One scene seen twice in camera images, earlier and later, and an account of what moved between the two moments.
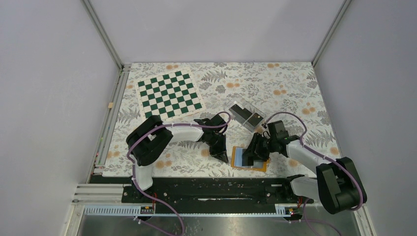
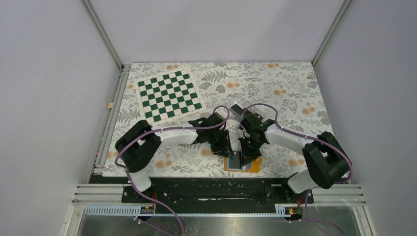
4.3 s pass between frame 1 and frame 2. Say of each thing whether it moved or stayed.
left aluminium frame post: stayed
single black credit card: moved
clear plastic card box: stayed
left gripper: stayed
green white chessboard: stayed
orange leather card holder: moved
